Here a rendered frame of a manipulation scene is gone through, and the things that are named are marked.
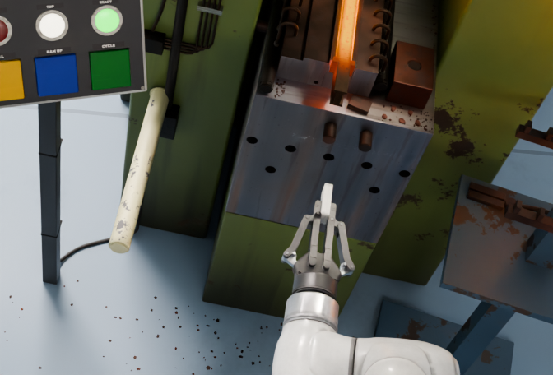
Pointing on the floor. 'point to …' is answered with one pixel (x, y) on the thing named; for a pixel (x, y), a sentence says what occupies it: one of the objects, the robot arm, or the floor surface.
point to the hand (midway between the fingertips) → (325, 203)
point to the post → (50, 187)
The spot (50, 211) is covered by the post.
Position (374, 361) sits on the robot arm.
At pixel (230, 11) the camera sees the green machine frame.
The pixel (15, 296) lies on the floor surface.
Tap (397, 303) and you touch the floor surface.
